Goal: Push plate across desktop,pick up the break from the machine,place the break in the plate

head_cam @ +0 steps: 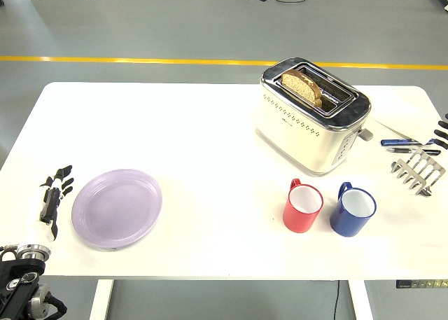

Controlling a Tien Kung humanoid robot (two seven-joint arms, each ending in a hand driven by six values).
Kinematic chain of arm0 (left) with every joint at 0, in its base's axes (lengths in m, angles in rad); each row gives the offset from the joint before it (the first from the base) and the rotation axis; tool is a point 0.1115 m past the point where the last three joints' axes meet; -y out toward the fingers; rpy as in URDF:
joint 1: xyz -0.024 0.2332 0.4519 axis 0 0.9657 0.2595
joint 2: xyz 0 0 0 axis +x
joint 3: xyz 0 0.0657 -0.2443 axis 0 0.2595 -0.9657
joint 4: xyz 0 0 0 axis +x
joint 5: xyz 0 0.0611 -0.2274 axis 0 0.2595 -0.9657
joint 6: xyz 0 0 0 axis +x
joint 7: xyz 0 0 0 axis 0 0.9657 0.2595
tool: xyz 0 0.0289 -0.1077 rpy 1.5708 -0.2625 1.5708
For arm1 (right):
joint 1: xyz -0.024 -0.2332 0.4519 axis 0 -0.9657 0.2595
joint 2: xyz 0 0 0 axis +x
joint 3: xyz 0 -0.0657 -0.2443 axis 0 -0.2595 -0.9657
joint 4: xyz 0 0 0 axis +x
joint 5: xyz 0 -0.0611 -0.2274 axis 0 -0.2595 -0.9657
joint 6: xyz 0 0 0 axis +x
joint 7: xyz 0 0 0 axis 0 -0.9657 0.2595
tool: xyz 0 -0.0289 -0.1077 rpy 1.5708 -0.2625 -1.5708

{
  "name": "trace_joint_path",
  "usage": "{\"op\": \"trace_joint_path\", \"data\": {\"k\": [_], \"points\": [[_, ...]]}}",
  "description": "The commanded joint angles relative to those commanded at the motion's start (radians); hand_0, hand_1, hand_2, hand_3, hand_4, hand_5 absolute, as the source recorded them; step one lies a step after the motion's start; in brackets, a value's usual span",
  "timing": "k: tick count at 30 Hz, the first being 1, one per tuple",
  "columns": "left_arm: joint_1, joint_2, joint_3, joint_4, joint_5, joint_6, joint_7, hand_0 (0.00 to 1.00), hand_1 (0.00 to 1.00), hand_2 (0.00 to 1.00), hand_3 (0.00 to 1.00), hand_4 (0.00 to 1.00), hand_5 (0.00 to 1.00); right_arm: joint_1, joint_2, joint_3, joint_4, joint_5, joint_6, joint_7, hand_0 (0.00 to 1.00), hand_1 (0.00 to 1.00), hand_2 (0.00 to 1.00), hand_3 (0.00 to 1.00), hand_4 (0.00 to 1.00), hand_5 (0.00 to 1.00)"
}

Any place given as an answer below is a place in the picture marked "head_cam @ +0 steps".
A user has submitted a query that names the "yellow floor tape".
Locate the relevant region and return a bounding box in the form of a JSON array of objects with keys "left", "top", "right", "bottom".
[{"left": 0, "top": 55, "right": 448, "bottom": 71}]

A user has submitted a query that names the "black cable under table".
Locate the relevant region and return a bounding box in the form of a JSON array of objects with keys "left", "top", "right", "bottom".
[{"left": 332, "top": 280, "right": 341, "bottom": 320}]

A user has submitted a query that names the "metal toast rack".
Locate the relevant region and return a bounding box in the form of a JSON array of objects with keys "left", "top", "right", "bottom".
[{"left": 390, "top": 148, "right": 447, "bottom": 197}]

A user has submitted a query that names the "white table leg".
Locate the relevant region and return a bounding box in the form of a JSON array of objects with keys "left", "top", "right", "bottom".
[
  {"left": 88, "top": 279, "right": 115, "bottom": 320},
  {"left": 348, "top": 279, "right": 374, "bottom": 320}
]

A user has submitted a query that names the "black pen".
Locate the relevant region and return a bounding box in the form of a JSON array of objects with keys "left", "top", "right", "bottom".
[{"left": 386, "top": 146, "right": 442, "bottom": 156}]

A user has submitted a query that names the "red enamel mug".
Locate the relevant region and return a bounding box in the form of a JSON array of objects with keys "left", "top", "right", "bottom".
[{"left": 282, "top": 178, "right": 324, "bottom": 234}]

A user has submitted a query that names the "blue pen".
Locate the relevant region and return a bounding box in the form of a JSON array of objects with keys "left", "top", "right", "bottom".
[{"left": 380, "top": 137, "right": 437, "bottom": 147}]

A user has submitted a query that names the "blue enamel mug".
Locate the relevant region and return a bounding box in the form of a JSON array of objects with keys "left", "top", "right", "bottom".
[{"left": 329, "top": 181, "right": 378, "bottom": 237}]

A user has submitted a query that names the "purple plate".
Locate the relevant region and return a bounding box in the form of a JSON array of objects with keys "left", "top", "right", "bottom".
[{"left": 71, "top": 169, "right": 164, "bottom": 253}]

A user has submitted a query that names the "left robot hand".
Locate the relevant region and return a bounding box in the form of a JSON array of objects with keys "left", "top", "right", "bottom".
[{"left": 19, "top": 165, "right": 76, "bottom": 246}]

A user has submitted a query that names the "cream and chrome toaster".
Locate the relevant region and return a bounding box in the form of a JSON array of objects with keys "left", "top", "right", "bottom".
[{"left": 252, "top": 56, "right": 375, "bottom": 178}]

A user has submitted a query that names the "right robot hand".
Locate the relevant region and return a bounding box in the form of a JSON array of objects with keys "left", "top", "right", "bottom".
[{"left": 421, "top": 112, "right": 448, "bottom": 151}]

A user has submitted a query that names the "bread slice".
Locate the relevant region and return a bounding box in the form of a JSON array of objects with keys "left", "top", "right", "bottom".
[{"left": 281, "top": 71, "right": 323, "bottom": 108}]

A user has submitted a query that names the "black table control panel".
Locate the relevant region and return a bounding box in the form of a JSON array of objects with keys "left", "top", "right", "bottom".
[{"left": 395, "top": 280, "right": 448, "bottom": 288}]

